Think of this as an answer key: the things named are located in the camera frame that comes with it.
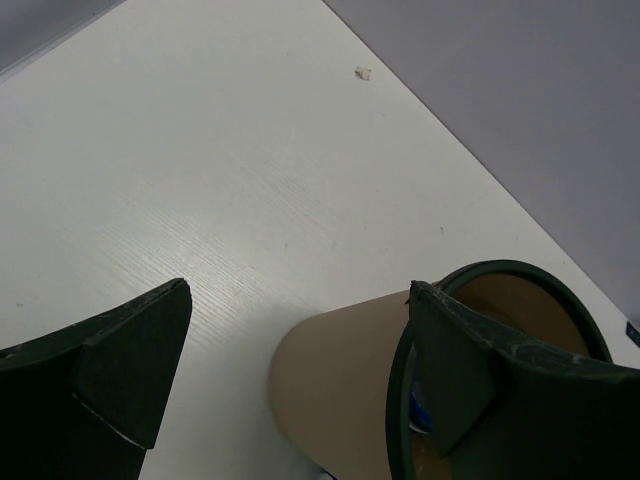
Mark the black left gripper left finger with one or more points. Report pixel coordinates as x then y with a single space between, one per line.
87 401

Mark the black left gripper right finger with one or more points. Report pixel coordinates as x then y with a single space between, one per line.
506 405

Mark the clear bottle blue label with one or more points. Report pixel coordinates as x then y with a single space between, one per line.
420 419

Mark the brown cylindrical paper bin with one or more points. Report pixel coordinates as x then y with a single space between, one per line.
339 381

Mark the blue sticker back right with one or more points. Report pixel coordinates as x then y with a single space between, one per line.
633 334

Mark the small white tape scrap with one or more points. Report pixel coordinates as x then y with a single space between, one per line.
362 73

